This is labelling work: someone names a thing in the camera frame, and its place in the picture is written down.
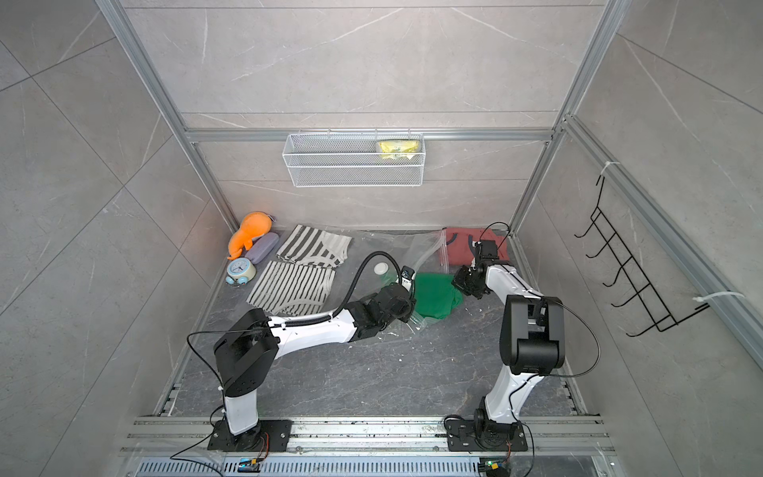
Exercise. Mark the black wire hook rack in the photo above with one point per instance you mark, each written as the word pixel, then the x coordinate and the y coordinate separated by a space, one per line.
pixel 630 271

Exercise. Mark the green ribbed garment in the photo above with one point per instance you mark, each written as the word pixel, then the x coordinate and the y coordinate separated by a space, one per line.
pixel 435 296

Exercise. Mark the large striped white garment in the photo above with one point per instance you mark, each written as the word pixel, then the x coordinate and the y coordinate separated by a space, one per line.
pixel 285 289

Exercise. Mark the striped tank top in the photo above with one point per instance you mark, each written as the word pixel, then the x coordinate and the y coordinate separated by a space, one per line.
pixel 308 246

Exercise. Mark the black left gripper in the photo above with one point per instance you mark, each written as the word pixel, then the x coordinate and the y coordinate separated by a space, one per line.
pixel 408 307

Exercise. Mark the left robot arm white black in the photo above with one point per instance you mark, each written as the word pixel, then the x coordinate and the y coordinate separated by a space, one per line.
pixel 245 354

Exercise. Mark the red garment with dark trim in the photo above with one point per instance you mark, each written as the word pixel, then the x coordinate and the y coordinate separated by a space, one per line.
pixel 460 245

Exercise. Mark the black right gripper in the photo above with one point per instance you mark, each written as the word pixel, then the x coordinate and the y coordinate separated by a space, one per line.
pixel 459 281

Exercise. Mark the white vacuum bag valve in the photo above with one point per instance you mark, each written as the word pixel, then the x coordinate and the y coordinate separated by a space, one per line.
pixel 381 268

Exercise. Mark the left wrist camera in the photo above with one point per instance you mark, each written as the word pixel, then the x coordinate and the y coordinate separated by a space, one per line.
pixel 407 277

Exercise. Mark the orange plush toy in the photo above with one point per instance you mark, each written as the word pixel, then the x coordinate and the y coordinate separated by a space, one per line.
pixel 253 226

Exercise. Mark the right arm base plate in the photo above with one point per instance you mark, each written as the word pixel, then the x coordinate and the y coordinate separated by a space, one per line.
pixel 480 434

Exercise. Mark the blue cream alarm clock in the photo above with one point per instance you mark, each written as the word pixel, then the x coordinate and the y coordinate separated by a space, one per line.
pixel 240 272

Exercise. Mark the purple fabric glasses case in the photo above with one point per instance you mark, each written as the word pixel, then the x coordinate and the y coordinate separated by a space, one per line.
pixel 262 247

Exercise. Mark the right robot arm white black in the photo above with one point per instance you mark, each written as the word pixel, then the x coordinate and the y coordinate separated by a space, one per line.
pixel 531 343

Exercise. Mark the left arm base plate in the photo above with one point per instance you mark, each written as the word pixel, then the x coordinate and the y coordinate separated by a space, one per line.
pixel 270 435

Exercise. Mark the yellow item in basket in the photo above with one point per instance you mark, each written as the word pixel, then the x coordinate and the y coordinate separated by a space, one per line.
pixel 398 149

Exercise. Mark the aluminium mounting rail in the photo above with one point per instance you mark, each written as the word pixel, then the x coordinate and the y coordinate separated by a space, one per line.
pixel 375 436

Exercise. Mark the clear plastic vacuum bag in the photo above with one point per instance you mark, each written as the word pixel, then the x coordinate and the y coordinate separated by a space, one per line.
pixel 424 252

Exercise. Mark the white wire mesh basket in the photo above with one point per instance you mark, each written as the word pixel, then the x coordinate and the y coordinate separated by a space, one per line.
pixel 333 159

